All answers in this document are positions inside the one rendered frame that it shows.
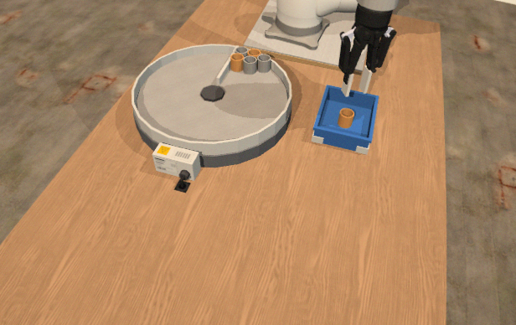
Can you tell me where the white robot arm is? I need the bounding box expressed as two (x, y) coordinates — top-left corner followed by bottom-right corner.
(261, 0), (399, 50)

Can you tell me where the blue square tray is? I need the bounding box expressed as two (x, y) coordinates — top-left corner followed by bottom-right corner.
(312, 85), (379, 155)

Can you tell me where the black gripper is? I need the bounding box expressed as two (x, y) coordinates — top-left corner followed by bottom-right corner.
(338, 4), (396, 96)

